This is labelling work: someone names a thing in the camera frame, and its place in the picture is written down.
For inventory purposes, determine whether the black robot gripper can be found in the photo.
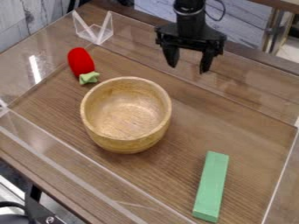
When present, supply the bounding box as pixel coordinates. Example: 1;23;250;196
153;10;227;74

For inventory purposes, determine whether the green foam block stick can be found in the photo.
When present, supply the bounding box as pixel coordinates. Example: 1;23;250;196
192;151;230;223

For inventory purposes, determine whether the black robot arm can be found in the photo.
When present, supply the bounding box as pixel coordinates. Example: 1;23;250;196
153;0;227;74

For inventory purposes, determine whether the brown wooden bowl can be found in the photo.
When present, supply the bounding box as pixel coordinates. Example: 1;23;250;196
80;76;173;154

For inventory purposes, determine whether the wooden chair in background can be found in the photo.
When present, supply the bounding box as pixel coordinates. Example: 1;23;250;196
250;0;299;54

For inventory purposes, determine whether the red plush strawberry toy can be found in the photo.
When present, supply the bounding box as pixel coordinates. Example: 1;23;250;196
68;47;99;85

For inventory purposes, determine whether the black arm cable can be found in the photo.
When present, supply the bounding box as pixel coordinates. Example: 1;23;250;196
203;0;227;22

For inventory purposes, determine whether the black cable under table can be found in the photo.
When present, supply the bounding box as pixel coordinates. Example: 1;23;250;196
0;199;33;224

